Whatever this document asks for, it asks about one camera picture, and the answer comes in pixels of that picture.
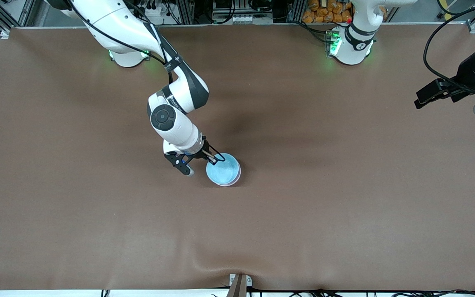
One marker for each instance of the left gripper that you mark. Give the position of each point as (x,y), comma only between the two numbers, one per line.
(465,75)

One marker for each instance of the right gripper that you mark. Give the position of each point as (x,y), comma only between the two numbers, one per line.
(205,149)

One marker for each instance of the blue bowl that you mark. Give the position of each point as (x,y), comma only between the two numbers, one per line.
(223,170)

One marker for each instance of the pink bowl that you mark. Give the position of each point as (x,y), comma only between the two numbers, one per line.
(239,174)

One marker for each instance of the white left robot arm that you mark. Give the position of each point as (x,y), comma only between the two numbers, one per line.
(357,41)

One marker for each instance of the brown beam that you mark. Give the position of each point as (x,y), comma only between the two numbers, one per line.
(237,288)

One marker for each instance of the orange snack pile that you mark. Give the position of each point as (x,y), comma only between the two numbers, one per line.
(324,10)

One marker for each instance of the brown table mat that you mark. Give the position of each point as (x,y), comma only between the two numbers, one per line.
(344,206)

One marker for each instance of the white terminal strip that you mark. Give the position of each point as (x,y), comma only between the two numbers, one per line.
(241,18)

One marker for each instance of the white power strip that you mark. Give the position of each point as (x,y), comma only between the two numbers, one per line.
(157,10)

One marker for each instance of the metal clamp bracket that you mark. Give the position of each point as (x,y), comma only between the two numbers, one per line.
(249,281)

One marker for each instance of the aluminium frame post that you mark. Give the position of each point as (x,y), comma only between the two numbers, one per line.
(298,10)
(183,10)

